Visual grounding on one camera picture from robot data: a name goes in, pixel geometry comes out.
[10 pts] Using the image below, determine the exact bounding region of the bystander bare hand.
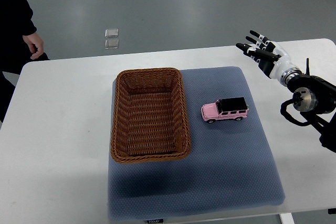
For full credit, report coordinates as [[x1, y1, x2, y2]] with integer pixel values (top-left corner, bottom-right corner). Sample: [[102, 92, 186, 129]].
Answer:
[[23, 32, 44, 60]]

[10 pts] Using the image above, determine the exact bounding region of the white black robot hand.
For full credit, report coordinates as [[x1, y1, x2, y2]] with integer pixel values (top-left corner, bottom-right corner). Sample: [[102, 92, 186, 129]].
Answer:
[[236, 30, 302, 87]]

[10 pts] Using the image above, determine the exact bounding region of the pink toy car black roof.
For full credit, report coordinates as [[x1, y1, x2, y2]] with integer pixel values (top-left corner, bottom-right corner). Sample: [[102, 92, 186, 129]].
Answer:
[[201, 97, 249, 124]]

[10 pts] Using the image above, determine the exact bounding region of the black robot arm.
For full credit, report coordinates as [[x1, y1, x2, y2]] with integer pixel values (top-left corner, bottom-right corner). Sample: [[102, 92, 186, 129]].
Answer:
[[280, 59, 335, 152]]

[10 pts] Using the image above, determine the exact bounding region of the brown wicker basket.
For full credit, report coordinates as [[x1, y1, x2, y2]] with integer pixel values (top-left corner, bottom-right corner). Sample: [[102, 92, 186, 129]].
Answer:
[[110, 68, 191, 164]]

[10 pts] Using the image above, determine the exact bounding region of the bystander black clothing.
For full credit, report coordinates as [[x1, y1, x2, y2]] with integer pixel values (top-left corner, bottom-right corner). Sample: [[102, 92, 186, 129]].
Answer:
[[1, 0, 49, 122]]

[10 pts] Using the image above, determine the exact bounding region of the upper silver floor plate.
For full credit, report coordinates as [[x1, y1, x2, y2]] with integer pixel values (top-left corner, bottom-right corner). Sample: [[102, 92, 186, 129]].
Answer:
[[104, 28, 119, 38]]

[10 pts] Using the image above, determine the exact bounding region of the silver floor plate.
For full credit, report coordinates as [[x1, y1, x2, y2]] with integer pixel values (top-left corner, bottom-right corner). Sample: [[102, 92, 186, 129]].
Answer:
[[104, 28, 119, 38], [105, 38, 119, 49]]

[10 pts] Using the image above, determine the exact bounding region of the lower silver floor plate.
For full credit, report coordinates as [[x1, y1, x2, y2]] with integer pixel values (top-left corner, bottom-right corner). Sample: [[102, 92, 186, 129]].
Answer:
[[105, 38, 119, 49]]

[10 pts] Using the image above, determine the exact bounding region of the blue grey foam mat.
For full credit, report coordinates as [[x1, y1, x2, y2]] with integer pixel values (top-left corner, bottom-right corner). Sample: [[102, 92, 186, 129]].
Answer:
[[108, 67, 285, 221]]

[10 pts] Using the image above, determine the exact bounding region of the white table leg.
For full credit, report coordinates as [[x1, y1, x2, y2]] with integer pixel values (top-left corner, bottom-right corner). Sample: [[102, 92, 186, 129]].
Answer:
[[279, 213, 295, 224]]

